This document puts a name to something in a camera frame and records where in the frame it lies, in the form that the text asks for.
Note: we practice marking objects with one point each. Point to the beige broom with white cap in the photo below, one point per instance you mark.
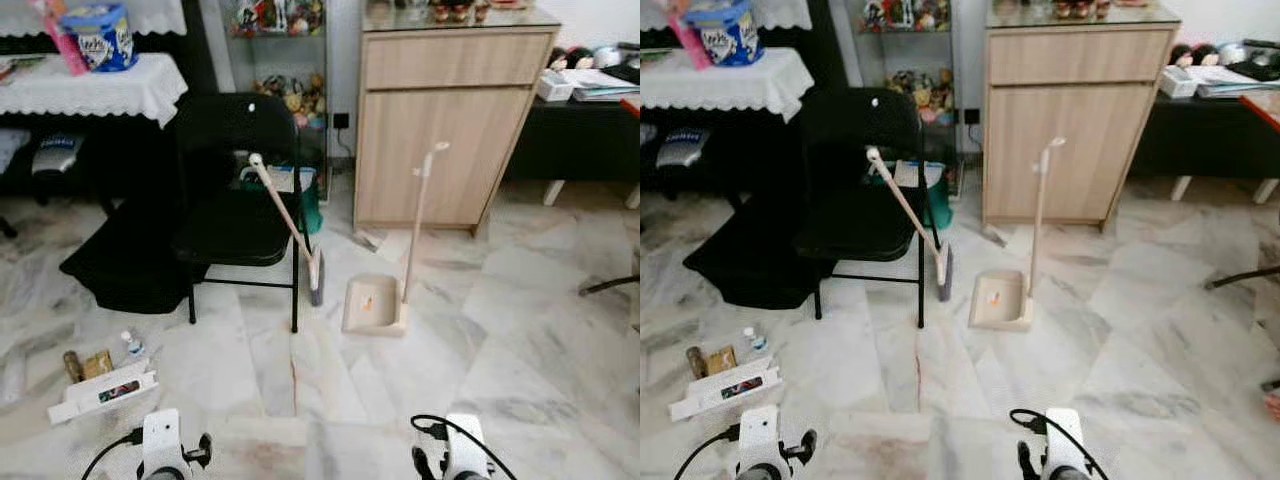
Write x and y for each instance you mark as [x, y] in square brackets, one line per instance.
[285, 212]
[905, 205]

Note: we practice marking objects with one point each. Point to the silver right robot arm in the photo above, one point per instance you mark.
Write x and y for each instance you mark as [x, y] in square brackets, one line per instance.
[1072, 475]
[472, 476]

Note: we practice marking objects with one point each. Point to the black floor mat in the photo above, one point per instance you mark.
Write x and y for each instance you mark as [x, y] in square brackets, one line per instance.
[125, 270]
[745, 265]

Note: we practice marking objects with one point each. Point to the white plastic tray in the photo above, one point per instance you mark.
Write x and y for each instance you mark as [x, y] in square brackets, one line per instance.
[90, 400]
[712, 397]

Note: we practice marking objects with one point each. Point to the small clear bottle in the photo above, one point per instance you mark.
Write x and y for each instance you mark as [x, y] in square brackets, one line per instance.
[755, 343]
[133, 348]

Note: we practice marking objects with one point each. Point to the small brown box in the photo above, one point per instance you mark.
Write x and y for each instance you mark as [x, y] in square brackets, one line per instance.
[721, 359]
[97, 364]

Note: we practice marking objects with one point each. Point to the small brown bottle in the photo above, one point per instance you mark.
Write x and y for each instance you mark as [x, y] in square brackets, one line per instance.
[72, 368]
[696, 363]

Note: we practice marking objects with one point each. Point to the person's bare foot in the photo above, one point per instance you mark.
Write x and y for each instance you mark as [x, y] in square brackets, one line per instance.
[1272, 403]

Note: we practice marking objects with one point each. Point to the black office chair leg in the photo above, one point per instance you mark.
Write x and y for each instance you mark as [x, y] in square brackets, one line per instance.
[1240, 277]
[605, 285]

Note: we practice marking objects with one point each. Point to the green bin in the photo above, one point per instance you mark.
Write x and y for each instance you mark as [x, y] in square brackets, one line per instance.
[312, 210]
[940, 205]

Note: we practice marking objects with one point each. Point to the black folding chair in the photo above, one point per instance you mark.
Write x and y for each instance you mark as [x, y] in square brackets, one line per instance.
[225, 135]
[855, 130]

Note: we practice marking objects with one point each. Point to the grey printed bag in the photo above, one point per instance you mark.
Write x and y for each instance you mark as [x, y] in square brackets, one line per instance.
[55, 155]
[682, 150]

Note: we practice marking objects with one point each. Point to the light wooden cabinet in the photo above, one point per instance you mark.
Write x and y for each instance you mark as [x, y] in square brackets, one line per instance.
[440, 140]
[1065, 135]

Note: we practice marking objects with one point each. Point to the white fabric bundle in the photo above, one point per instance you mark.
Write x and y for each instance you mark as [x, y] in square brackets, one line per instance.
[646, 140]
[12, 150]

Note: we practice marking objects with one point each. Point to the black low bench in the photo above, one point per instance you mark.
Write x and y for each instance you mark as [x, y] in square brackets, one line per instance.
[570, 140]
[1200, 138]

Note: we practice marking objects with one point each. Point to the glass shelf with figurines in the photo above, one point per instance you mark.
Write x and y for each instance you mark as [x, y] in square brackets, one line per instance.
[915, 90]
[290, 95]

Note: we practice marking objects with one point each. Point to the white lace tablecloth table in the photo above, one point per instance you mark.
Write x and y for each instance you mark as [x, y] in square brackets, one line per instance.
[720, 85]
[90, 90]

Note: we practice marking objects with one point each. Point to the white box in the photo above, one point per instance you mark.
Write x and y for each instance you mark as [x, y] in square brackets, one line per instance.
[1178, 82]
[555, 87]

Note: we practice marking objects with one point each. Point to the stack of papers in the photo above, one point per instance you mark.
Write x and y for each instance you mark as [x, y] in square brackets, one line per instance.
[600, 85]
[1225, 80]

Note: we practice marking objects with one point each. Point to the pink packet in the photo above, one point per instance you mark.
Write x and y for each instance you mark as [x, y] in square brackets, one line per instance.
[68, 50]
[692, 45]

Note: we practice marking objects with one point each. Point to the blue printed tub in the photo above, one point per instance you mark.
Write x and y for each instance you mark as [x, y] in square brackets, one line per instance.
[725, 35]
[100, 40]

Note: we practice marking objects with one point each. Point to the row of plush toys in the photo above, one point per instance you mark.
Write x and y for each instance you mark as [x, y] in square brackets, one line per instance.
[580, 58]
[1205, 55]

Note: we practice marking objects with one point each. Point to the white lace shelf cloth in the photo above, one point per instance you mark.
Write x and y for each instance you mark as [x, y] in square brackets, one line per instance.
[780, 12]
[150, 15]

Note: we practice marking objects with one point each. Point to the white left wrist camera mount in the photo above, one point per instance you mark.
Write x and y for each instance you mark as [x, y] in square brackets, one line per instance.
[160, 440]
[758, 435]

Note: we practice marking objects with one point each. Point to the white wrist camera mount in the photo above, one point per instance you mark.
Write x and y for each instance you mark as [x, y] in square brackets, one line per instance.
[160, 440]
[758, 435]
[466, 445]
[1066, 440]

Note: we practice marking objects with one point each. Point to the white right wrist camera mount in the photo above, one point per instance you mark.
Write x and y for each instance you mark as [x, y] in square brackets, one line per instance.
[466, 445]
[1066, 440]

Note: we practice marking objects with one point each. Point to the black wall socket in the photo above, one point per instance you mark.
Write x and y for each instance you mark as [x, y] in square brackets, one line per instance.
[341, 121]
[971, 116]

